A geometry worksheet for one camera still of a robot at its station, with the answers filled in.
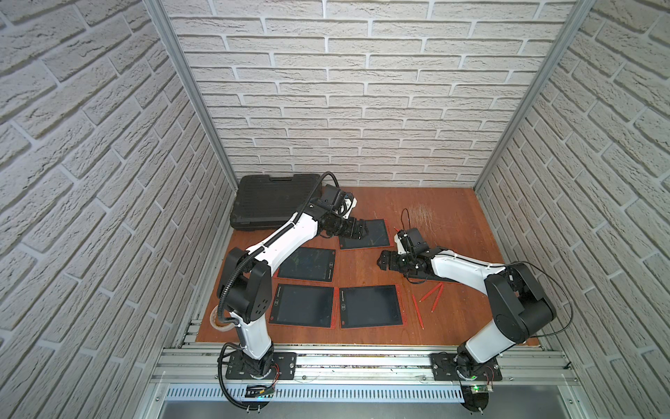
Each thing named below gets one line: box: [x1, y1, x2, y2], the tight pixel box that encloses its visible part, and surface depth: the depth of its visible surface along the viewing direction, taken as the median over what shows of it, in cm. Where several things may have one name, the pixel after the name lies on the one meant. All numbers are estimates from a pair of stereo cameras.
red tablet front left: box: [268, 283, 335, 329], surface depth 89 cm
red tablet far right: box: [339, 218, 395, 250], surface depth 105 cm
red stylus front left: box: [411, 294, 425, 330], surface depth 86 cm
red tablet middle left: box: [277, 246, 336, 282], surface depth 96 cm
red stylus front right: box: [430, 281, 445, 314], surface depth 89 cm
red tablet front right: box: [338, 284, 406, 330], surface depth 85 cm
